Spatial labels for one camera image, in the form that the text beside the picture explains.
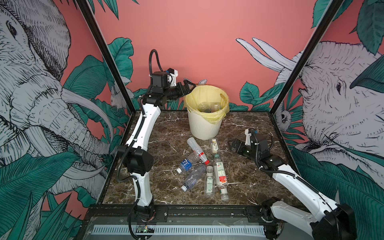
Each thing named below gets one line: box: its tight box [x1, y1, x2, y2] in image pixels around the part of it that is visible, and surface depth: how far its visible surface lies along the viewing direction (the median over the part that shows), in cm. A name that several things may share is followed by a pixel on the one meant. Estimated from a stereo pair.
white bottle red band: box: [187, 137, 211, 165], surface depth 95 cm
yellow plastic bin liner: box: [183, 85, 230, 124], surface depth 97 cm
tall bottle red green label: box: [213, 154, 229, 201], surface depth 83 cm
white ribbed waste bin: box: [187, 108, 222, 140], surface depth 97 cm
